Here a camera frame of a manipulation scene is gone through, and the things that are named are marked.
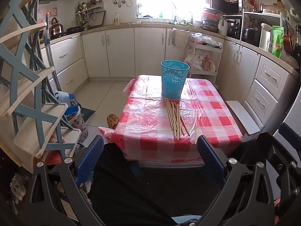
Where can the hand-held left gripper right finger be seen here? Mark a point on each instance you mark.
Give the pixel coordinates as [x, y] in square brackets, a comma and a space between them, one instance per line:
[211, 160]

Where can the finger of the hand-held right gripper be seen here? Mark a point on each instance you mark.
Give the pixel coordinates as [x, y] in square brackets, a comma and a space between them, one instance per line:
[279, 160]
[290, 131]

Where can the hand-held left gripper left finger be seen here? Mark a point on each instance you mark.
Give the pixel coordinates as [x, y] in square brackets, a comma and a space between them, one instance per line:
[89, 160]

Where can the pale wooden chopstick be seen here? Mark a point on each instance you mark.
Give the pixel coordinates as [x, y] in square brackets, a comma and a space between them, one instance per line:
[196, 127]

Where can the pile of wooden chopsticks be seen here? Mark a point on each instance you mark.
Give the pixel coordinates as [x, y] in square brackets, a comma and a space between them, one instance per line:
[175, 117]

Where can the blue perforated plastic basket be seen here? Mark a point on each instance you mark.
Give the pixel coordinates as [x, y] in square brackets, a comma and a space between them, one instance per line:
[174, 82]

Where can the pink patterned container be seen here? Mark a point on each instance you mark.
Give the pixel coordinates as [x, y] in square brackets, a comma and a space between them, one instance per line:
[81, 127]

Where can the patterned slipper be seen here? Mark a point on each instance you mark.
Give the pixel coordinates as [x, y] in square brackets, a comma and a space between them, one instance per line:
[113, 121]

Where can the dark floor mat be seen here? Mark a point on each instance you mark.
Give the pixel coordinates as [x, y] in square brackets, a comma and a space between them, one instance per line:
[88, 114]

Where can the blue printed bag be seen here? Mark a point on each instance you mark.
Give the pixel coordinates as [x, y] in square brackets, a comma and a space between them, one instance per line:
[70, 108]

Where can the beige and blue shelf rack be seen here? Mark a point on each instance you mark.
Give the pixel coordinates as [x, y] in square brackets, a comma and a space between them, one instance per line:
[35, 127]

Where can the person's black trousers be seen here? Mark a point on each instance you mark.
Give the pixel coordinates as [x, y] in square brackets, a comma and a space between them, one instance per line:
[152, 188]

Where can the red checked plastic tablecloth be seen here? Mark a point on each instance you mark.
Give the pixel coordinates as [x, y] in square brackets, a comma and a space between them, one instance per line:
[152, 122]

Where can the green packet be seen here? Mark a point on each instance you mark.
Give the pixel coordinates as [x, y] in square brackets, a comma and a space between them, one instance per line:
[278, 42]

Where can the red printed plastic bag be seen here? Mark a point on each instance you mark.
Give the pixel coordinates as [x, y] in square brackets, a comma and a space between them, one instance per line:
[208, 63]

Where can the white plastic bag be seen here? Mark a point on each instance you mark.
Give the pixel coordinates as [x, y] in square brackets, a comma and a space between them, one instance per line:
[194, 61]

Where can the white storage trolley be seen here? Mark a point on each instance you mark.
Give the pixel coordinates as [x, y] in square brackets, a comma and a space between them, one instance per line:
[217, 54]

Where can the black microwave oven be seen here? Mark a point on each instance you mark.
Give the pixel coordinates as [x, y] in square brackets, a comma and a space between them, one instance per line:
[250, 30]

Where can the white kitchen cabinets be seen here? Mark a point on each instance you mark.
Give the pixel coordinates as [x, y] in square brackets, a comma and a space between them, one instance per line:
[122, 51]

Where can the black toaster oven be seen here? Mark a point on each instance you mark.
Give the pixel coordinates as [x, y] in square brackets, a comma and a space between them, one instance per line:
[232, 27]

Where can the clear plastic bag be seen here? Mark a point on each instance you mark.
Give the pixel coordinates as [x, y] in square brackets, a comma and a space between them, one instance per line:
[207, 40]

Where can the white hanging bin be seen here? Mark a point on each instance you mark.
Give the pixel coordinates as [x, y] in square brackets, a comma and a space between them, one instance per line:
[181, 38]

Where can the steel kettle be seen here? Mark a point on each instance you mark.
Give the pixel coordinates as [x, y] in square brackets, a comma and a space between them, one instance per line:
[56, 28]

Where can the stack of pots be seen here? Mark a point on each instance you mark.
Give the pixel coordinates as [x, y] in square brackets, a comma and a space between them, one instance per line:
[210, 20]

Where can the clear plastic bottle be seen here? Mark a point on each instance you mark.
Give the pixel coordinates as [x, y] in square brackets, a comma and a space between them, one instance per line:
[116, 18]

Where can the kitchen faucet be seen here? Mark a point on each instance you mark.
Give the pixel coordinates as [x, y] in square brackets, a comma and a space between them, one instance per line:
[175, 14]

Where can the wall utensil rack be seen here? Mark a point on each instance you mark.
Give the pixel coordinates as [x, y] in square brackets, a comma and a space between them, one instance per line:
[90, 11]

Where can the pink wall sticker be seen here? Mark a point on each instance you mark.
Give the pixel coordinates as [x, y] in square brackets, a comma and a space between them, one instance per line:
[54, 11]

